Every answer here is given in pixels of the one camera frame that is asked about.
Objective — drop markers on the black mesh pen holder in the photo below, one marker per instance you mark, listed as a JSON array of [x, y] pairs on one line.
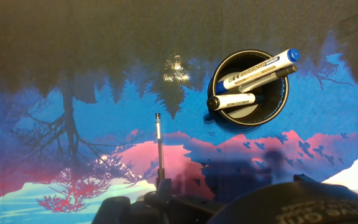
[[272, 102]]

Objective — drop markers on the grey black marker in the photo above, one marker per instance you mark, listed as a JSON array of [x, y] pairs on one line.
[[269, 79]]

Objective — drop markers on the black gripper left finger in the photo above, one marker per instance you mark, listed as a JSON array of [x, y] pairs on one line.
[[182, 211]]

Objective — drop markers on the blue cap whiteboard marker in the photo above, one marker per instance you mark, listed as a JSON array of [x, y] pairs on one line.
[[259, 70]]

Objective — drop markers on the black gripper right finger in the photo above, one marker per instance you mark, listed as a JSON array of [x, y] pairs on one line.
[[303, 178]]

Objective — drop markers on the black cap white marker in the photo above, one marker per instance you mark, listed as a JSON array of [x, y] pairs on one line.
[[235, 100]]

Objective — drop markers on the printed landscape cloth mat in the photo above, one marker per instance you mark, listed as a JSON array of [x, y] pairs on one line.
[[73, 62]]

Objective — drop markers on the thin black gel pen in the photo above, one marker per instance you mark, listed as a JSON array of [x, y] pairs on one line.
[[158, 133]]

